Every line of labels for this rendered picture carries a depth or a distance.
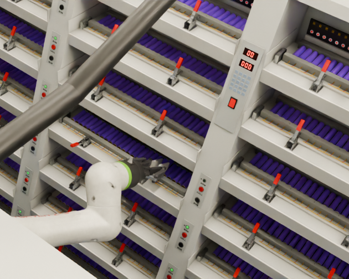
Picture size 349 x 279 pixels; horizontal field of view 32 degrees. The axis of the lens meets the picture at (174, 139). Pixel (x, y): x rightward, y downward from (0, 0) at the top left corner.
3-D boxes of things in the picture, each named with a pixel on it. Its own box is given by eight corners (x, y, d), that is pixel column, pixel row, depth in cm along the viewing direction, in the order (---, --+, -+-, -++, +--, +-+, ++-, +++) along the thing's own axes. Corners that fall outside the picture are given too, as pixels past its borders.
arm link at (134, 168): (101, 184, 193) (124, 198, 189) (114, 151, 189) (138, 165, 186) (112, 181, 198) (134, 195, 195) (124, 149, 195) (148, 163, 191)
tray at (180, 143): (194, 172, 200) (200, 142, 191) (57, 92, 223) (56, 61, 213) (227, 140, 213) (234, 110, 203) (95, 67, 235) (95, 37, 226)
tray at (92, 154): (178, 218, 209) (181, 200, 202) (48, 137, 231) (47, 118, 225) (210, 185, 221) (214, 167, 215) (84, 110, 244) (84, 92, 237)
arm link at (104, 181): (108, 165, 174) (76, 163, 179) (108, 208, 175) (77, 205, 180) (134, 159, 186) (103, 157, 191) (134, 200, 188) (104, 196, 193)
